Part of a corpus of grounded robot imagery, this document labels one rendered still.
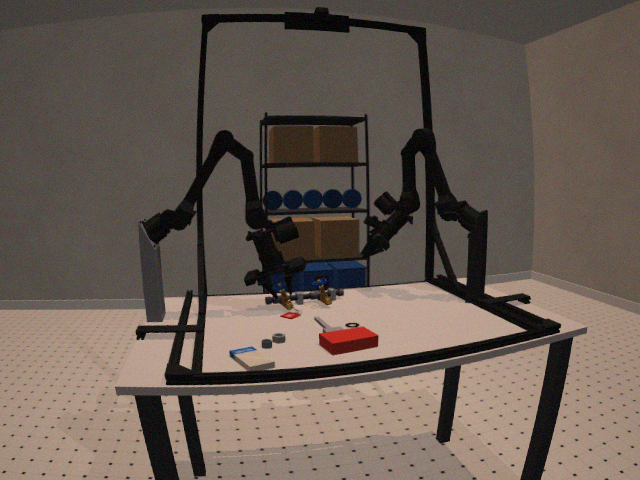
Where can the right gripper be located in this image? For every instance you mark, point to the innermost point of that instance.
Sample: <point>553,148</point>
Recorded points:
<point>271,262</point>

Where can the grey hex nut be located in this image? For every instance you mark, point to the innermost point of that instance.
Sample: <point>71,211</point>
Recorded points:
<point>278,338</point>

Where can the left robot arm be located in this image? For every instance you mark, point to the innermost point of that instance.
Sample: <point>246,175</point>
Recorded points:
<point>424,140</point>

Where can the red flat rectangular block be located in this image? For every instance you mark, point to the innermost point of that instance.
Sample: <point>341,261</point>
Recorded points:
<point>348,340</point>

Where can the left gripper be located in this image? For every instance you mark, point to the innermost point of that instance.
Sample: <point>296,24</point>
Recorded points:
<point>388,231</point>

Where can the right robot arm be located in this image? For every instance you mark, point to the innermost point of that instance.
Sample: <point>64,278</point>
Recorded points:
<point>157,227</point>

